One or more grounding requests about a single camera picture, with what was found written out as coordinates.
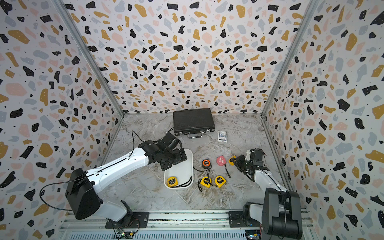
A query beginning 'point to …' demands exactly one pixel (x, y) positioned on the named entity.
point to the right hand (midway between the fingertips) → (233, 159)
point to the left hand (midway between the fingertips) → (184, 160)
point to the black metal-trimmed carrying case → (193, 122)
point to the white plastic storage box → (183, 171)
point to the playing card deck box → (222, 136)
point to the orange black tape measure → (206, 163)
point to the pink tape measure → (221, 160)
